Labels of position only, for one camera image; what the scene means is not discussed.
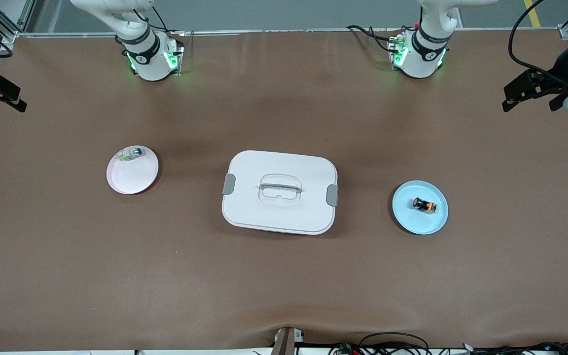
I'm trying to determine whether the orange push-button switch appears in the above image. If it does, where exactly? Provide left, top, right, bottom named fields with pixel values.
left=411, top=196, right=437, bottom=215

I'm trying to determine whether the pink round plate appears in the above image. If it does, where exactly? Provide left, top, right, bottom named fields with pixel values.
left=106, top=145, right=160, bottom=195

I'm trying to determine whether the light blue round plate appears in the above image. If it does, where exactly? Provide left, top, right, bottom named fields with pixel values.
left=392, top=180, right=449, bottom=236

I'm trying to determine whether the white lidded rectangular container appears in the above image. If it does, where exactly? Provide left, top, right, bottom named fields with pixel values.
left=221, top=150, right=339, bottom=236

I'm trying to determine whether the brown table cover mat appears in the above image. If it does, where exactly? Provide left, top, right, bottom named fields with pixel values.
left=0, top=27, right=568, bottom=353

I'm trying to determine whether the left arm loose cable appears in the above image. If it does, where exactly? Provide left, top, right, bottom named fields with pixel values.
left=508, top=0, right=568, bottom=83

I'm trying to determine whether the green push-button switch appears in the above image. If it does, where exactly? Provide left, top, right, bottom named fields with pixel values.
left=118, top=146, right=145, bottom=163

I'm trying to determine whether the black left base cable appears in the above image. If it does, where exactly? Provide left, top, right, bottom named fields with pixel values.
left=346, top=22, right=420, bottom=54

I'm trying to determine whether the black base cable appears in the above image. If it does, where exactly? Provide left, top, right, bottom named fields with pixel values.
left=134, top=5, right=186, bottom=50
left=346, top=22, right=420, bottom=54

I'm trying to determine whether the black right base cable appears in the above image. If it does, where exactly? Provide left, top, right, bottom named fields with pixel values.
left=134, top=5, right=186, bottom=50

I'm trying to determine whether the tangled black cable bundle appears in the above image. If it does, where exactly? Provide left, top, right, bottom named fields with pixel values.
left=461, top=341, right=568, bottom=355

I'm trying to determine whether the black looped cable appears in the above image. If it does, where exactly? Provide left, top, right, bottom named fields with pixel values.
left=358, top=331, right=430, bottom=355

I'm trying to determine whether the coloured wire cluster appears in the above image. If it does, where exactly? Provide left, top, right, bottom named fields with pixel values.
left=328, top=342, right=363, bottom=355

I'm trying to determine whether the brown camera mount post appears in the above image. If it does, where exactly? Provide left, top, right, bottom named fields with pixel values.
left=272, top=326, right=305, bottom=355

